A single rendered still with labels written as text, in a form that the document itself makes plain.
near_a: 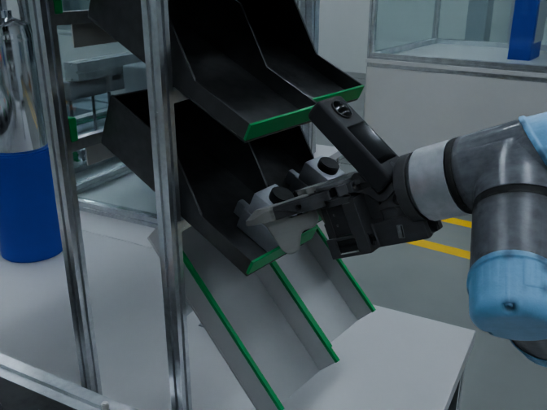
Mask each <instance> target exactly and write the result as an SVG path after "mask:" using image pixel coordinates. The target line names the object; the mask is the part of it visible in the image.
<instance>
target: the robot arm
mask: <svg viewBox="0 0 547 410"><path fill-rule="evenodd" d="M309 119H310V120H311V121H312V122H313V123H314V124H315V126H316V127H317V128H318V129H319V130H320V131H321V132H322V133H323V134H324V135H325V137H326V138H327V139H328V140H329V141H330V142H331V143H332V144H333V145H334V146H335V148H336V149H337V150H338V151H339V152H340V153H341V154H342V155H343V156H344V157H345V159H346V160H347V161H348V162H349V163H350V164H351V165H352V166H353V167H354V168H355V169H356V171H353V172H349V173H346V174H343V175H342V176H339V177H336V178H333V179H330V180H328V181H323V182H321V183H317V184H315V185H311V186H308V187H305V188H303V189H300V190H296V191H294V193H293V194H294V198H291V199H288V200H286V201H283V202H280V203H275V204H273V205H270V206H268V207H263V208H259V209H257V210H255V211H254V212H253V213H252V214H251V215H250V217H249V218H248V219H247V220H246V225H247V227H248V226H253V225H260V224H263V225H265V226H266V227H267V229H268V230H269V231H270V233H271V234H272V236H273V238H274V239H275V241H276V242H277V244H278V245H279V246H280V248H281V249H282V251H284V252H285V253H287V254H294V253H296V252H297V251H298V250H299V249H300V239H301V234H302V233H303V231H305V230H306V229H311V228H312V227H314V226H315V225H316V224H317V223H318V220H319V216H320V217H321V218H322V220H323V222H324V223H325V224H324V226H325V228H326V232H327V235H328V238H329V239H328V240H326V242H327V245H328V247H329V249H330V253H331V256H332V258H333V260H336V259H341V258H346V257H351V256H355V255H364V254H369V253H372V252H374V251H375V250H377V249H378V248H380V247H382V246H390V245H396V244H400V243H405V242H413V241H418V240H423V239H428V238H430V237H431V236H432V235H433V233H434V232H436V231H438V230H439V229H441V228H442V227H443V225H442V222H441V220H444V219H448V218H454V217H458V216H465V215H470V214H472V225H471V241H470V270H469V272H468V275H467V280H466V288H467V292H468V295H469V314H470V318H471V320H472V322H473V323H474V324H475V326H477V327H478V328H479V329H481V330H483V331H486V332H489V333H490V334H491V335H493V336H496V337H498V338H506V339H509V340H510V341H511V342H512V343H513V345H514V346H515V347H516V348H517V349H518V350H519V351H521V352H522V353H523V354H524V355H525V356H526V357H527V358H528V359H529V360H530V361H532V362H534V363H535V364H538V365H540V366H543V367H546V368H547V112H544V113H540V114H537V115H534V116H528V117H526V116H520V117H519V119H518V120H513V121H510V122H507V123H504V124H499V125H496V126H493V127H491V128H487V129H482V130H480V131H477V132H473V133H468V134H466V135H463V136H460V137H455V138H452V139H449V140H446V141H443V142H438V143H436V144H432V145H429V146H424V147H421V148H418V149H416V150H415V151H414V152H411V153H408V154H405V155H401V156H400V157H399V156H398V155H397V154H396V153H395V152H394V151H393V150H392V149H391V148H390V147H389V146H388V144H387V143H386V142H385V141H384V140H383V139H382V138H381V137H380V136H379V135H378V134H377V133H376V132H375V131H374V130H373V129H372V128H371V127H370V126H369V125H368V124H367V123H366V122H365V121H364V120H363V119H362V118H361V117H360V116H359V115H358V114H357V113H356V111H355V110H354V109H353V108H352V107H351V106H350V105H349V104H348V103H347V102H346V101H345V100H344V99H343V98H342V97H341V96H334V97H332V98H327V99H324V100H321V101H319V102H317V103H316V104H315V105H314V107H313V108H312V110H311V111H310V112H309ZM301 212H306V213H303V214H300V215H298V216H293V215H295V214H299V213H301ZM318 214H319V215H318ZM351 251H356V252H351ZM346 252H351V253H347V254H342V253H346ZM341 254H342V255H341Z"/></svg>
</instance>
